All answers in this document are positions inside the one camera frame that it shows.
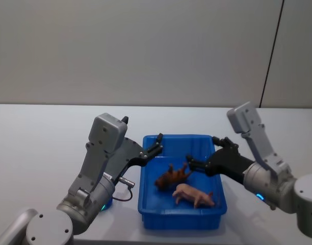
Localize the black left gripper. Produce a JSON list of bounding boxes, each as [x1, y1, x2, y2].
[[104, 116, 164, 183]]

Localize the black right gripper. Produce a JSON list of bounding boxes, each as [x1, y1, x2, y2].
[[186, 136, 255, 183]]

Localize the blue plastic bin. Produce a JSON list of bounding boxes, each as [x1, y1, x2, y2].
[[137, 134, 228, 230]]

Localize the thin black wall strip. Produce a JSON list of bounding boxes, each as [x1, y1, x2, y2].
[[258, 0, 285, 108]]

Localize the thin dark gripper cable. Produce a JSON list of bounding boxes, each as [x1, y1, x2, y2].
[[111, 178, 136, 203]]

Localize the brown toy animal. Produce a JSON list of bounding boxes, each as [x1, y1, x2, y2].
[[154, 162, 194, 191]]

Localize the pink toy pig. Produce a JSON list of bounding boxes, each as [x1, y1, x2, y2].
[[172, 183, 215, 209]]

